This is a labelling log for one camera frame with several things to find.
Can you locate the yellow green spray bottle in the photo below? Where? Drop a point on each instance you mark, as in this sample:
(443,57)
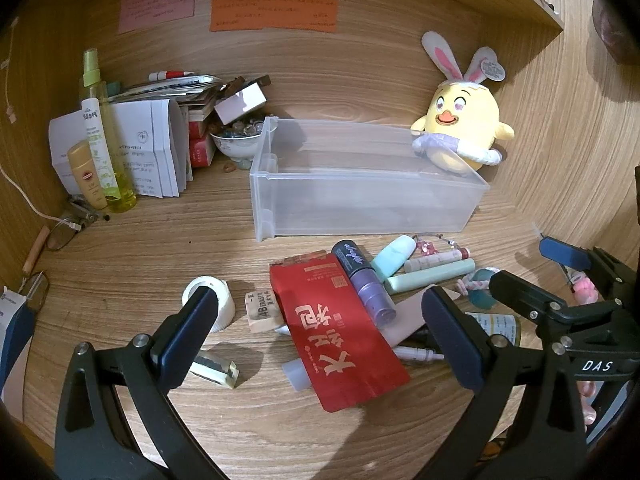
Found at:
(93,86)

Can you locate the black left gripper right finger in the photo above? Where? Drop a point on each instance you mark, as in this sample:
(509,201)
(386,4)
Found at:
(547,438)

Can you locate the yellow chick bunny plush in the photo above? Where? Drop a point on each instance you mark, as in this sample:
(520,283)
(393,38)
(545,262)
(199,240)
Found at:
(462,122)

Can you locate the small dark green bottle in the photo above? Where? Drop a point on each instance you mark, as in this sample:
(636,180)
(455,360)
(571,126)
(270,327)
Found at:
(499,324)

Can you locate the teal tape roll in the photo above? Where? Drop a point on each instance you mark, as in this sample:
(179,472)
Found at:
(478,288)

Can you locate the eyeglasses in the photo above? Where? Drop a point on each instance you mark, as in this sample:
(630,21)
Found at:
(35,284)

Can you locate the pale green long tube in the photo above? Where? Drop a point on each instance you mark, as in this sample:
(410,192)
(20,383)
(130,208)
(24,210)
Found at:
(407,282)

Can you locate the beige sunscreen bottle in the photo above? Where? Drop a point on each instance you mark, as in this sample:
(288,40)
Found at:
(84,171)

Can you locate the red paper envelope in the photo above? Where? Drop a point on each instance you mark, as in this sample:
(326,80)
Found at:
(345,356)

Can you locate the pink charm keychain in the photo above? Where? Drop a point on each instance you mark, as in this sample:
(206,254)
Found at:
(432,243)

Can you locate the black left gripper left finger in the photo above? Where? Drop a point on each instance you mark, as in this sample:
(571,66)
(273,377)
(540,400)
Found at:
(93,439)

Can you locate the pink cream tube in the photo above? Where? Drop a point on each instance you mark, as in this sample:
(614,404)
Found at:
(408,320)

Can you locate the mint green tube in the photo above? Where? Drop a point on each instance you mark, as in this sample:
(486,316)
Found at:
(393,256)

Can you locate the white paper boxes stack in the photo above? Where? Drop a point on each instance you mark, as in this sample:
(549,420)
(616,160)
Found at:
(155,149)

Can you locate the orange sticky note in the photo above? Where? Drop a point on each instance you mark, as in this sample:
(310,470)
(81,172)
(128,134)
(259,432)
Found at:
(316,15)

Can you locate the small clear green packet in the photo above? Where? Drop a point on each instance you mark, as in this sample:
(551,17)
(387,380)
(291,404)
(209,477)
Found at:
(216,369)

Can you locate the purple black cosmetic bottle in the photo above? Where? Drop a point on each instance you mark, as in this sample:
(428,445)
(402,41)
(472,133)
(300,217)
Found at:
(369,288)

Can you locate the red white marker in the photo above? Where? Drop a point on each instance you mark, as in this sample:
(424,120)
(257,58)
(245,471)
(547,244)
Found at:
(169,74)

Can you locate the white tape roll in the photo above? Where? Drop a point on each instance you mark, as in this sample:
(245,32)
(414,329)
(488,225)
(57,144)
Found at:
(226,306)

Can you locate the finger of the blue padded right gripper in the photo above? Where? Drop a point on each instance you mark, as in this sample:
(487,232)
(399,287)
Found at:
(565,254)

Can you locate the white green lotion tube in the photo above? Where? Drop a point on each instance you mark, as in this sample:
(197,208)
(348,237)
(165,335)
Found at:
(99,149)

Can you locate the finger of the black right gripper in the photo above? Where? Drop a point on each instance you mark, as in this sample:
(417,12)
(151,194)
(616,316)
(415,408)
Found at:
(524,298)

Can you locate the small white pink box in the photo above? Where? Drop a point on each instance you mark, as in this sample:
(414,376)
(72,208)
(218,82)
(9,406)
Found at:
(240,103)

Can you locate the beige eraser block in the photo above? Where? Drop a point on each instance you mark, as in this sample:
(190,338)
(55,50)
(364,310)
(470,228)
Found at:
(263,311)

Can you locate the pink sticky note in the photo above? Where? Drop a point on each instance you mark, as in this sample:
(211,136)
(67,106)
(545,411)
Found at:
(136,14)

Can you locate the white bowl of stones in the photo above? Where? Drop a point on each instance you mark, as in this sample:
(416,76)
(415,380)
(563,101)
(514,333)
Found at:
(239,141)

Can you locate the red book stack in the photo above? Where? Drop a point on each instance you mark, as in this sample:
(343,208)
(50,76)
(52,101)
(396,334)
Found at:
(202,146)

